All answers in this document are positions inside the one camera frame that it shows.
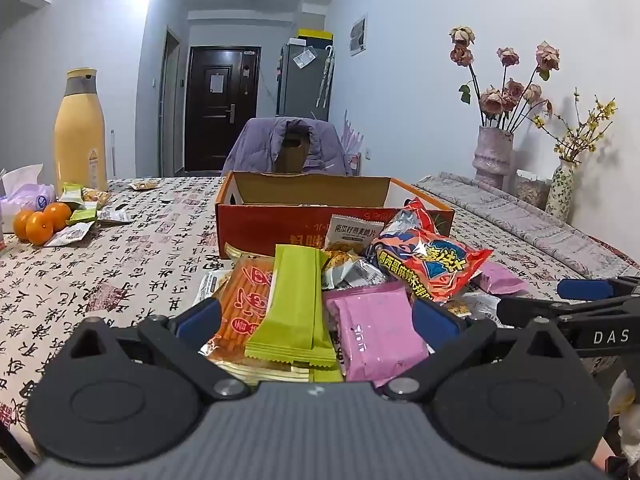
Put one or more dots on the green bar on table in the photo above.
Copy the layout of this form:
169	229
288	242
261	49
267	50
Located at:
86	212
71	195

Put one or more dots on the white packet near mandarins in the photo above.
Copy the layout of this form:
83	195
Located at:
70	235

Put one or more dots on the yellow thermos bottle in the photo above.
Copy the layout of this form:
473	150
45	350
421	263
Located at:
79	135

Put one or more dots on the dark entrance door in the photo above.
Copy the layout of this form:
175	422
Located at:
221	96

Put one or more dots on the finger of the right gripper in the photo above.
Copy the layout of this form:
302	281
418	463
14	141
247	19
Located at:
598	289
608	327

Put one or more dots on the wooden chair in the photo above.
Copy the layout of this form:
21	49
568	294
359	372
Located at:
293	153

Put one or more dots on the purple jacket on chair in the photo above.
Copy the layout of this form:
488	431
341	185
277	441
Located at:
259	146

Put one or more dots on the orange mandarin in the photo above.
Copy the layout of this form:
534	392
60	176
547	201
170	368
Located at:
19	224
39	228
58	213

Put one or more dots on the red blue chips bag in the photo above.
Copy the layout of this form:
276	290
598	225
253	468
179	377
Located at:
433	266

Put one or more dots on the orange cardboard box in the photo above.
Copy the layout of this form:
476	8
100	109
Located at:
255	212

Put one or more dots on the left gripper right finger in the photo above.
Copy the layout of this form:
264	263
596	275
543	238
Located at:
457	344

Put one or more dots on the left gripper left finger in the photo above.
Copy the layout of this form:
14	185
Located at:
176	344

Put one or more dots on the dried pink roses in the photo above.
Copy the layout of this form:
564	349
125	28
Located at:
509	103

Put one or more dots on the yellow box on fridge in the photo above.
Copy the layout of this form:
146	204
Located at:
314	34

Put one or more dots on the wall panel box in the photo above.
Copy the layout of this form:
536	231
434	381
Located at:
358	36

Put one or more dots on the pink flower vase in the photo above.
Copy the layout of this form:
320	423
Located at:
493	156

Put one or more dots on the white packet on table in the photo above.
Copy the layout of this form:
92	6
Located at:
113	216

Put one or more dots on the pink snack packet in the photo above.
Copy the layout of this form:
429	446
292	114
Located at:
375	331

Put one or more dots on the folded grey patterned cloth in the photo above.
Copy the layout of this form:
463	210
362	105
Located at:
558	240

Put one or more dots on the small nut snack packet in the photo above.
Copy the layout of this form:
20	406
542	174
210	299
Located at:
142	185

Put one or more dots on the white oat crisp packet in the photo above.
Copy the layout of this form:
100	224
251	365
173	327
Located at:
350	234

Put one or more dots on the grey refrigerator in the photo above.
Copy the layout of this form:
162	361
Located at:
305	79

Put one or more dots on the calligraphy print tablecloth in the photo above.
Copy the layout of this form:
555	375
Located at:
155	265

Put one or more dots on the orange biscuit stick pack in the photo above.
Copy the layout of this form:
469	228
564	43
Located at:
243	297

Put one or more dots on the green wafer snack bar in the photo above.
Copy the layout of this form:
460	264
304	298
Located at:
294	330

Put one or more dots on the purple tissue pack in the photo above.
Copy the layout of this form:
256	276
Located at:
22	190

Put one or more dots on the floral small vase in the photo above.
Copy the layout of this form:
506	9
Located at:
561	190

